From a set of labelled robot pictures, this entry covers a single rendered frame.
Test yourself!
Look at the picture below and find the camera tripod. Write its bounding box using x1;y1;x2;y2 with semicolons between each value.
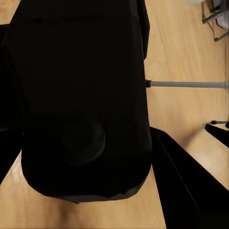
145;80;229;125

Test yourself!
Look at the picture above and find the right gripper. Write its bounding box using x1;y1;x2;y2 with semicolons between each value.
205;122;229;147

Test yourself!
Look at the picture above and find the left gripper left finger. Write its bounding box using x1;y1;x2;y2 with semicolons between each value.
0;127;24;184

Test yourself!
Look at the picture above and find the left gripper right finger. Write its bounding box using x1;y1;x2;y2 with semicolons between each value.
150;126;229;229

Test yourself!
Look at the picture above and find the digital camera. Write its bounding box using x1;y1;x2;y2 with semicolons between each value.
0;0;152;204

